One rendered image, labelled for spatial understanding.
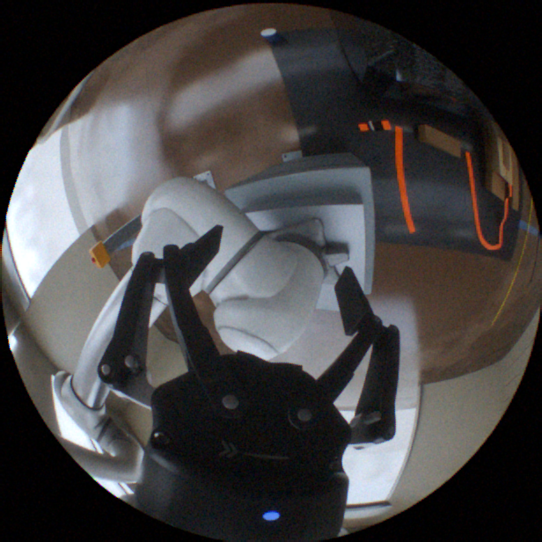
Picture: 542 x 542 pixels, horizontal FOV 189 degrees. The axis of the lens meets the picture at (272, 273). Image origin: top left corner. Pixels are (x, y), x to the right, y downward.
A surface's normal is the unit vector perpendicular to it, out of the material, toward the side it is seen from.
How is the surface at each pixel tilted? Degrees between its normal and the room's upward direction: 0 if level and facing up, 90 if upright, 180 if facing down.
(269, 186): 0
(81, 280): 90
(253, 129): 0
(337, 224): 5
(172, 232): 60
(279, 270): 84
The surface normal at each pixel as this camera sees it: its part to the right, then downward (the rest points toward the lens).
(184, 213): 0.20, 0.00
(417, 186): -0.33, 0.63
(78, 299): 0.90, 0.00
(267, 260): 0.50, -0.42
